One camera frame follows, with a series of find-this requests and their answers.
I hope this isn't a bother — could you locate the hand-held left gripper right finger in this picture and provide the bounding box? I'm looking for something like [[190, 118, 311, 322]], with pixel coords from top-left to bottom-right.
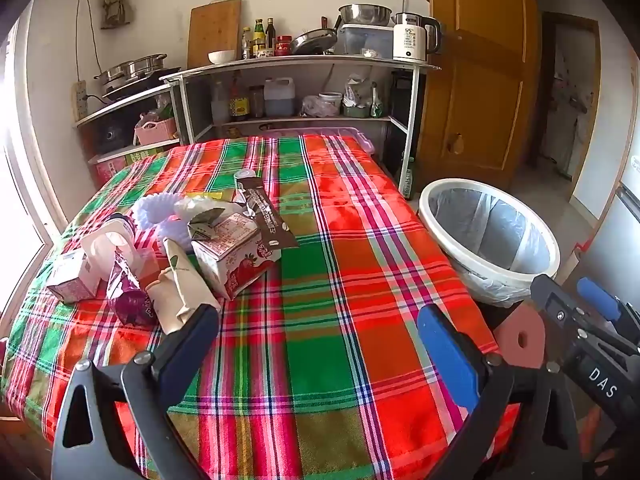
[[417, 304, 586, 480]]

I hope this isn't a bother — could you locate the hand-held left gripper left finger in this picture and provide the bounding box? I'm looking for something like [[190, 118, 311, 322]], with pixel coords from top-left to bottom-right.
[[50, 302, 221, 480]]

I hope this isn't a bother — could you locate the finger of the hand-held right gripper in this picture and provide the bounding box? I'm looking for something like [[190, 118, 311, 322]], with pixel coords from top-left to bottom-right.
[[577, 277, 640, 348], [531, 275, 640, 361]]

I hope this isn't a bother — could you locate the white trash bin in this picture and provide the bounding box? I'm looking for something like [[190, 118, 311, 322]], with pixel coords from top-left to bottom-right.
[[417, 177, 562, 306]]

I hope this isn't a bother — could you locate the white yogurt cup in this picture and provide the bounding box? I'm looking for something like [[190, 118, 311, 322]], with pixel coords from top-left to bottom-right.
[[80, 214, 138, 281]]

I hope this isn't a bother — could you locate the clear plastic wrap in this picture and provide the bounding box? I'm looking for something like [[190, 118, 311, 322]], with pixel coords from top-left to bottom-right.
[[172, 196, 241, 228]]

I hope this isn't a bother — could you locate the pink round foam pad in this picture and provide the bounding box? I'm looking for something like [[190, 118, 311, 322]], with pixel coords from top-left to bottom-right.
[[492, 302, 547, 368]]

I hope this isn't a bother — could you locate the beige paper bag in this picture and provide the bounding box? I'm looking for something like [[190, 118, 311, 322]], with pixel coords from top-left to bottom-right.
[[145, 237, 222, 336]]

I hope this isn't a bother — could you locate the white refrigerator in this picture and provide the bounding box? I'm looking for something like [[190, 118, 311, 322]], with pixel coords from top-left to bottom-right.
[[572, 125, 640, 301]]

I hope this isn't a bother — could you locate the purple snack packet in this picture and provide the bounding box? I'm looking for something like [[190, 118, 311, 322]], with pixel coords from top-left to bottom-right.
[[106, 252, 156, 326]]

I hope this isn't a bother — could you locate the strawberry milk carton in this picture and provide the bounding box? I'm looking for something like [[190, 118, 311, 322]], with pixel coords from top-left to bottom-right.
[[191, 212, 282, 302]]

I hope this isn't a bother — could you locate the clear plastic bin liner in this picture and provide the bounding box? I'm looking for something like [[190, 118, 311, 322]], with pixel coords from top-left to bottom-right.
[[427, 187, 538, 308]]

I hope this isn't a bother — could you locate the white foam fruit net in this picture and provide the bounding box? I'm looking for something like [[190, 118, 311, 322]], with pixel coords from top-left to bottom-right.
[[132, 194, 176, 231], [155, 217, 196, 253]]

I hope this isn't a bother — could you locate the green white flattened carton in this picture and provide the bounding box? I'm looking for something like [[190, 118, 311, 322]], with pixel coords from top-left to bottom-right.
[[186, 207, 228, 241]]

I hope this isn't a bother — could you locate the plaid tablecloth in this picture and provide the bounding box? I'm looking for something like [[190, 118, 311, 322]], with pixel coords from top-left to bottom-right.
[[0, 134, 521, 480]]

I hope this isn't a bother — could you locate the small pink white carton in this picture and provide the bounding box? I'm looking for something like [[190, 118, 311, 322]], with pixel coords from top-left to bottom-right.
[[46, 250, 103, 305]]

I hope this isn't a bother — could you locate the brown coffee packet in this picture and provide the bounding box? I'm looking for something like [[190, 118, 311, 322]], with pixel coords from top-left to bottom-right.
[[239, 180, 299, 250]]

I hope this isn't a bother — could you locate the green glass bottle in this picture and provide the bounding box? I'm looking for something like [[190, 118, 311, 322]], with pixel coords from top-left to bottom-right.
[[402, 156, 417, 200]]

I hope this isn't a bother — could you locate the red printed box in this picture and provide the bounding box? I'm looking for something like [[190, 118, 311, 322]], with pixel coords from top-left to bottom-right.
[[92, 155, 128, 188]]

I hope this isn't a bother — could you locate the green cardboard box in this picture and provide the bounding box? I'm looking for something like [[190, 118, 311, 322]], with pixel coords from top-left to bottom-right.
[[125, 146, 168, 166]]

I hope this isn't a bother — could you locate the pink plastic basket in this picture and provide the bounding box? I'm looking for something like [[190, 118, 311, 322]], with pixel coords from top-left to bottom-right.
[[134, 115, 178, 146]]

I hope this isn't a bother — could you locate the dark pot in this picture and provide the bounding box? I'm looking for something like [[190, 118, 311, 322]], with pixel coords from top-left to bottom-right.
[[92, 115, 138, 153]]

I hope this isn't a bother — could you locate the wooden door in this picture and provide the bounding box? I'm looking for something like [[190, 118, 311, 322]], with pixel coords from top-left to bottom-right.
[[417, 0, 543, 191]]

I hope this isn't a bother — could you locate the pink lid storage box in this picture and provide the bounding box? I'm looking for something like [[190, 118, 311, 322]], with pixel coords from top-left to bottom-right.
[[260, 127, 376, 156]]

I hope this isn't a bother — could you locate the clear plastic bottle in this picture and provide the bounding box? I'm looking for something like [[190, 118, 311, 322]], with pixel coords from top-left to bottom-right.
[[211, 80, 230, 125]]

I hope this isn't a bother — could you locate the soy sauce bottle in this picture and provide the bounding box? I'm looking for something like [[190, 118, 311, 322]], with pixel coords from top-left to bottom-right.
[[229, 77, 251, 122]]

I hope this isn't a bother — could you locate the tall black cabinet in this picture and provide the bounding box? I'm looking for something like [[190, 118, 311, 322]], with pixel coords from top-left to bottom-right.
[[387, 70, 426, 191]]

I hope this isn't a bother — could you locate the low side shelf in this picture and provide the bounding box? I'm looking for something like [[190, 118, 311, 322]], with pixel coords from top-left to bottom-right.
[[72, 82, 188, 161]]

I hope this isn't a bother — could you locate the white plastic jug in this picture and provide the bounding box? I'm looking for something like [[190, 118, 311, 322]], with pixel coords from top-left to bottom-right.
[[263, 77, 296, 117]]

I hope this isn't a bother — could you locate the black induction cooker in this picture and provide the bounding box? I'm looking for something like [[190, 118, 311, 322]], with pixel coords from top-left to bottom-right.
[[102, 67, 182, 101]]

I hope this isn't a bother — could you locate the green plastic basket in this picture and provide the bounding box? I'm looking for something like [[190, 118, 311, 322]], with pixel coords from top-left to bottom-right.
[[342, 75, 373, 118]]

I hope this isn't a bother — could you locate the white plastic tub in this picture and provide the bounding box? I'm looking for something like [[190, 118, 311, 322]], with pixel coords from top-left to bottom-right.
[[318, 91, 343, 116]]

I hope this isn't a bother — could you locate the steel steamer pot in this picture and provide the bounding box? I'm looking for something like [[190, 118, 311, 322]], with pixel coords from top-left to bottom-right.
[[94, 54, 167, 86]]

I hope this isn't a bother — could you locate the white electric kettle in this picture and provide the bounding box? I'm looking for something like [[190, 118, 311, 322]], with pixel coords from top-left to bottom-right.
[[391, 11, 443, 62]]

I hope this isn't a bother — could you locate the white metal shelf rack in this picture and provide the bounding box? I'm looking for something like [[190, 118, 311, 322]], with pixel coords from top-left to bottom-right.
[[161, 55, 442, 196]]

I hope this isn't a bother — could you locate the wooden cutting board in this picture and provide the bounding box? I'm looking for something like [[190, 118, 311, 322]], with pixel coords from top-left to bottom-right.
[[187, 0, 242, 68]]

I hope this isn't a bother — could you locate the clear plastic storage container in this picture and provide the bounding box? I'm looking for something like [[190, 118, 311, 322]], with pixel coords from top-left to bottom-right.
[[336, 24, 396, 59]]

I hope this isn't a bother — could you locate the metal frying pan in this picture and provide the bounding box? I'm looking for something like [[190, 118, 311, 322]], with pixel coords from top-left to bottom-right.
[[290, 16, 343, 56]]

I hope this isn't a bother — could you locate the steel mixing bowl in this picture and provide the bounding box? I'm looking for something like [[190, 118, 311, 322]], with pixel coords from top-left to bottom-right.
[[338, 4, 393, 27]]

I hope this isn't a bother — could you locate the white window frame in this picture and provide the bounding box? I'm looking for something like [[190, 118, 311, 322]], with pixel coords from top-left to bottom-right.
[[0, 10, 68, 311]]

